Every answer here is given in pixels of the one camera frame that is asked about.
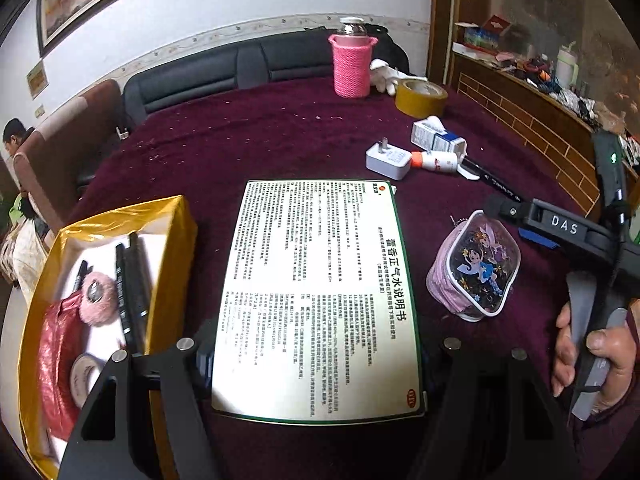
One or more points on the small black pen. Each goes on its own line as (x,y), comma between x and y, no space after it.
(78,276)

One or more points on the dark grey sofa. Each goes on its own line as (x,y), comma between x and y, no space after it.
(225,70)

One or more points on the white and blue carton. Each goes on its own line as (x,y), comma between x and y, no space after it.
(437,137)

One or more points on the black marker orange cap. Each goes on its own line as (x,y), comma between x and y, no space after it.
(124,300)

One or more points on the black marker white cap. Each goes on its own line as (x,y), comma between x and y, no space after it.
(492,182)

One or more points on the person's right forearm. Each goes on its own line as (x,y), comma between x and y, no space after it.
(612,445)

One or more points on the white power adapter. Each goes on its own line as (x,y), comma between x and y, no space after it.
(387,160)

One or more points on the red foil packet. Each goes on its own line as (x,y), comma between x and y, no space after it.
(60,360)

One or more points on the yellow gift box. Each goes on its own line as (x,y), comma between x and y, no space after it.
(100,260)

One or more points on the white glove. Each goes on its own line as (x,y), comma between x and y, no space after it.
(387,75)

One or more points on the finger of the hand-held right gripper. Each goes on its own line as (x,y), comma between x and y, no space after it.
(537,238)
(555,222)

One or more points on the maroon tablecloth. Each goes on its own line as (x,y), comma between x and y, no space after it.
(300,135)

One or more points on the person's right hand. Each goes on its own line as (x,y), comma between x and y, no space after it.
(612,355)

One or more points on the white and green cup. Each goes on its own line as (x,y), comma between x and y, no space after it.
(566,65)

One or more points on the blue printed box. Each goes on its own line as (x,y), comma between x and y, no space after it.
(480,39)

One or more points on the clear cartoon pouch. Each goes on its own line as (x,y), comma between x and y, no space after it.
(472,270)

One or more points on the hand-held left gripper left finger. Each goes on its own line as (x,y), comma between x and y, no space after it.
(165,385)

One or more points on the wooden brick-pattern counter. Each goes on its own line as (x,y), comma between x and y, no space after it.
(530,125)

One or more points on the white printed medicine box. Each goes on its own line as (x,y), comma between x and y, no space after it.
(320,300)

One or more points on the brown chair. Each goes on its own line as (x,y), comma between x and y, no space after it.
(65,145)

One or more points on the pink knitted bottle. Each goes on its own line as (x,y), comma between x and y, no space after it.
(350,65)

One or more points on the pink fluffy round case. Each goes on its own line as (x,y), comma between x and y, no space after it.
(97,295)

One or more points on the small gold wall plaque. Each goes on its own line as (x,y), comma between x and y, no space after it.
(36,78)

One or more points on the yellow tape roll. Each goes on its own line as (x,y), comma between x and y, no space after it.
(421,99)

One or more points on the red cardboard box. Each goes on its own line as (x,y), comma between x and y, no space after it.
(496,24)

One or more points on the small white bottle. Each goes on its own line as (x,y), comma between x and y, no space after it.
(435,161)

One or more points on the black bag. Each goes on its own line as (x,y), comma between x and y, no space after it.
(372,30)

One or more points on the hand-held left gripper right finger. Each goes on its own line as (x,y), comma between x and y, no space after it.
(480,395)

